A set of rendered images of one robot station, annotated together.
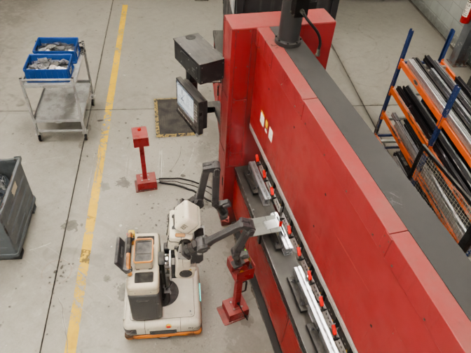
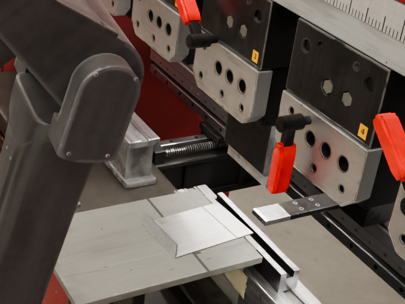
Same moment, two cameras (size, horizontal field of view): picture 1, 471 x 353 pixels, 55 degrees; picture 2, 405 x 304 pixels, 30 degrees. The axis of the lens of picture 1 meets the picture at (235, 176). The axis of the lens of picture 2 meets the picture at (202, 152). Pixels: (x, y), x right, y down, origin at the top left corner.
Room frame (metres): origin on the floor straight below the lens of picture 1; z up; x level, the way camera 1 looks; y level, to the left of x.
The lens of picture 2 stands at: (1.56, -0.10, 1.59)
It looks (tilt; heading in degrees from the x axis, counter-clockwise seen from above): 29 degrees down; 345
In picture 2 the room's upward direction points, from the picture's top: 8 degrees clockwise
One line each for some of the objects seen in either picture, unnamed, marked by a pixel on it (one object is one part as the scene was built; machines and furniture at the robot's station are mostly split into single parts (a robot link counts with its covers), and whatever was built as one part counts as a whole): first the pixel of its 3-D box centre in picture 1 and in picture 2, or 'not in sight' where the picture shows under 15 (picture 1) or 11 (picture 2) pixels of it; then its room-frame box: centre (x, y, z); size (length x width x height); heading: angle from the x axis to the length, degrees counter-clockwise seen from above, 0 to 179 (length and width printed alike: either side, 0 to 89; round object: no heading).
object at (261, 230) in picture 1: (262, 225); (144, 242); (2.37, -0.25, 1.00); 0.26 x 0.18 x 0.01; 108
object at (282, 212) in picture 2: not in sight; (330, 196); (2.46, -0.55, 1.01); 0.26 x 0.12 x 0.05; 108
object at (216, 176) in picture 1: (215, 185); not in sight; (2.39, 0.14, 1.40); 0.11 x 0.06 x 0.43; 9
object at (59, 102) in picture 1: (61, 91); not in sight; (4.76, 2.32, 0.47); 0.90 x 0.66 x 0.95; 9
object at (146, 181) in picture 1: (142, 159); not in sight; (3.67, 1.05, 0.41); 0.25 x 0.20 x 0.83; 108
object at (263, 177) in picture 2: not in sight; (251, 140); (2.41, -0.39, 1.13); 0.10 x 0.02 x 0.10; 18
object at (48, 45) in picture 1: (57, 50); not in sight; (5.01, 2.35, 0.92); 0.50 x 0.36 x 0.18; 99
